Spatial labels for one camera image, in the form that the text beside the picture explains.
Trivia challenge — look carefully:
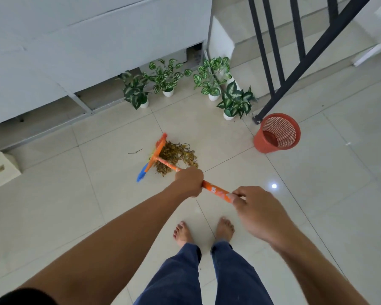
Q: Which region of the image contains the person's right hand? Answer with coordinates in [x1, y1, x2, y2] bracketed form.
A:
[230, 186, 301, 252]

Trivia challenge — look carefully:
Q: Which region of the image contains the person's left hand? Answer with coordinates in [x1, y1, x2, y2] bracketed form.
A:
[175, 167, 204, 198]

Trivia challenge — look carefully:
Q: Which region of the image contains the orange broom with blue bristles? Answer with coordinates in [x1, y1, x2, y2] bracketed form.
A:
[137, 133, 246, 204]

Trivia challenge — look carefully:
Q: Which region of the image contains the person's right forearm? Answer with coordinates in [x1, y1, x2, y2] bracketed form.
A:
[275, 233, 370, 305]

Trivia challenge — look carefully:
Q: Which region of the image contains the person's left forearm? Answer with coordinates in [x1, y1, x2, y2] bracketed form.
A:
[17, 183, 194, 305]

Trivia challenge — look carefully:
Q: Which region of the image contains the pile of dry leaves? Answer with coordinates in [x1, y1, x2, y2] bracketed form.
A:
[155, 141, 199, 177]

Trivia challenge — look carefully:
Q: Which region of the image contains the person's right foot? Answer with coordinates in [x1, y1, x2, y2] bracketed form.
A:
[214, 216, 235, 243]

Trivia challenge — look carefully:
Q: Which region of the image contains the person's foot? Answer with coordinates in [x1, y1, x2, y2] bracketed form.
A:
[173, 221, 195, 249]
[214, 216, 235, 243]

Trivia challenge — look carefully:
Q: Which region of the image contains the person's left foot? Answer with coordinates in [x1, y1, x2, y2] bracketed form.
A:
[173, 221, 195, 249]

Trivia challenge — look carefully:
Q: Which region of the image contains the red plastic mesh wastebasket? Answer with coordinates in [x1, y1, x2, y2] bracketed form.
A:
[253, 113, 301, 154]

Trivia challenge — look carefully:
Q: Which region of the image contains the person's right leg in jeans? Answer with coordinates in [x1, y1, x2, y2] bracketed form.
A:
[210, 240, 274, 305]

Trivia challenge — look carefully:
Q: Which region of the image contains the person's leg in jeans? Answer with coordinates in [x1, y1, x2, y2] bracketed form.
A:
[210, 240, 274, 305]
[133, 243, 203, 305]

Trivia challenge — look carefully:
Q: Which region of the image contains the large-leaved plant in white pot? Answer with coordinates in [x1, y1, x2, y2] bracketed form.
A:
[216, 80, 258, 121]

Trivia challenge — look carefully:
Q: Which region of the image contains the tall variegated plant in white pot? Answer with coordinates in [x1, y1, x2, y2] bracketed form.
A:
[193, 56, 232, 102]

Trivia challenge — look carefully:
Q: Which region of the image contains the dark-leaved plant in white pot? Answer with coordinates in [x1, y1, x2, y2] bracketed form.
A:
[116, 70, 150, 111]

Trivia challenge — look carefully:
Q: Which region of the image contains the wide variegated plant in white pot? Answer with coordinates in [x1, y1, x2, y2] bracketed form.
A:
[142, 58, 193, 98]

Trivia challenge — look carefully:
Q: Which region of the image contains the person's left leg in jeans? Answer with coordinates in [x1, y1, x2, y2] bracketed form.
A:
[133, 243, 203, 305]

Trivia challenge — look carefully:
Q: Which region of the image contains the black metal stair railing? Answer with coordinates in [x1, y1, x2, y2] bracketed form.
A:
[247, 0, 374, 125]

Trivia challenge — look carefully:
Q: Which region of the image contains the cream plastic stool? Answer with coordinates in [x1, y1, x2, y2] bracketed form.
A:
[0, 150, 22, 193]

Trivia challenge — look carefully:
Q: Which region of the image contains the white plank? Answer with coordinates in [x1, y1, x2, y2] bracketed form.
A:
[352, 37, 381, 67]

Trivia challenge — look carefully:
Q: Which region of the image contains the black shirt sleeve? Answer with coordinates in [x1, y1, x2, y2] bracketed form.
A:
[0, 287, 58, 305]

